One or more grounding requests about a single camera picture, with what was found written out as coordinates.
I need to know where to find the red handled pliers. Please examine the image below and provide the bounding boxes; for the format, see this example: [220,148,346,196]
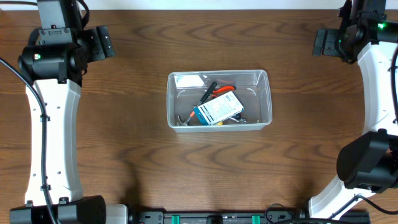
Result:
[211,85,236,98]

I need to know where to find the small hammer black handle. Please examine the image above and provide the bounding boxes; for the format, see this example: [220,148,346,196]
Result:
[177,82,217,126]

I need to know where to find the silver offset ring wrench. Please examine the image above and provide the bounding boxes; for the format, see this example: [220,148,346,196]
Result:
[229,116,247,124]

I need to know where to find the teal white product box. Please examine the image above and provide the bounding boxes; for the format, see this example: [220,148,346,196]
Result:
[193,91,244,126]

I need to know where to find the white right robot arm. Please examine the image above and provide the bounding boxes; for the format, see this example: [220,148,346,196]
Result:
[299,0,397,223]

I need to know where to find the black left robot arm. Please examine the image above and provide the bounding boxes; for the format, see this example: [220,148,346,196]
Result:
[10,0,131,223]

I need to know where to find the clear plastic storage container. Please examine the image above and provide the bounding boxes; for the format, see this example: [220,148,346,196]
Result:
[167,70,272,133]

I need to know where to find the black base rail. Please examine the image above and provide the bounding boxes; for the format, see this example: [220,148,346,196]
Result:
[125,208,371,224]

